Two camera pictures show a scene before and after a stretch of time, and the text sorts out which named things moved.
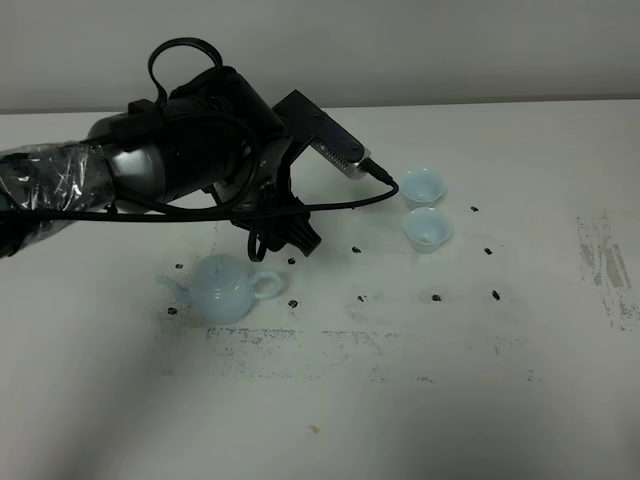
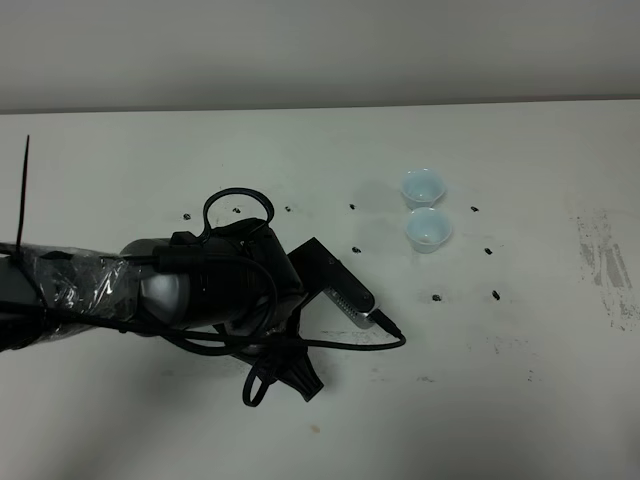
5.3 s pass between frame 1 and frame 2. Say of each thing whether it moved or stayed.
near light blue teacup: stayed
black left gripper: moved
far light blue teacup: stayed
